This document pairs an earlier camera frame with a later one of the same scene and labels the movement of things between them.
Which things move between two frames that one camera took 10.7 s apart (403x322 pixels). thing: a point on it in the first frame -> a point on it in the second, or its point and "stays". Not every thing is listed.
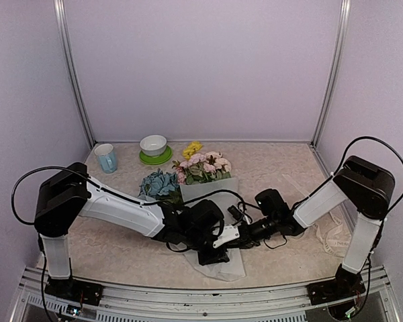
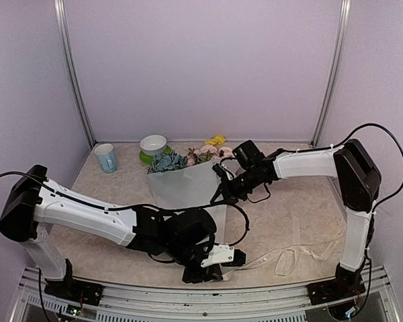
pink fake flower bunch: x=200 y=168 -> x=208 y=153
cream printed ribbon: x=338 y=225 -> x=285 y=256
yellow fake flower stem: x=195 y=145 -> x=218 y=139
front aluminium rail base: x=31 y=302 stays
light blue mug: x=107 y=157 stays
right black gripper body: x=250 y=238 -> x=238 y=190
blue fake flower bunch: x=162 y=186 -> x=167 y=161
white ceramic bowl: x=153 y=145 stays
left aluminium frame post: x=62 y=23 stays
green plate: x=156 y=160 stays
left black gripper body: x=205 y=259 -> x=190 y=277
